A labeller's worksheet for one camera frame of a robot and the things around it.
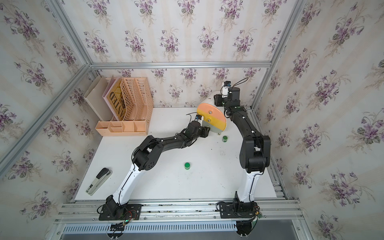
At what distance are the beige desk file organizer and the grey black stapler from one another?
0.88 feet

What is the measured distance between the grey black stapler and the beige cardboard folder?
1.17ft

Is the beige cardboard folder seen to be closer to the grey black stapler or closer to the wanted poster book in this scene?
the wanted poster book

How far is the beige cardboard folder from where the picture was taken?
0.88 m

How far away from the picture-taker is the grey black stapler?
796mm

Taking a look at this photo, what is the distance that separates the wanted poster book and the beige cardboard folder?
3cm

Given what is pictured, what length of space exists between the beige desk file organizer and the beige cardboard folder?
0.04ft

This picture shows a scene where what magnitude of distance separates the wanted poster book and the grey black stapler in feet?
1.15

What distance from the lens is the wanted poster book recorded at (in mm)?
925

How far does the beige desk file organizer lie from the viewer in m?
0.95
